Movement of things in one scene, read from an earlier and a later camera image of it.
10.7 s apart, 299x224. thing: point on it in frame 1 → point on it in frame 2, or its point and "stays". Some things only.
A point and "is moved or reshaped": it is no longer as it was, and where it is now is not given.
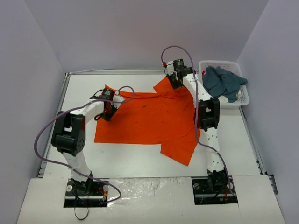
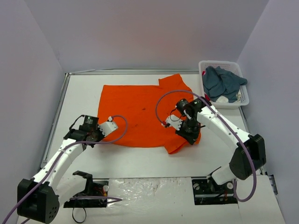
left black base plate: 90,193 stays
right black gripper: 175,81 → 187,133
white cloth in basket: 223,100 stays
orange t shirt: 167,117 is moved or reshaped
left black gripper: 110,113 → 95,136
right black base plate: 203,195 stays
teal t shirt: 218,82 stays
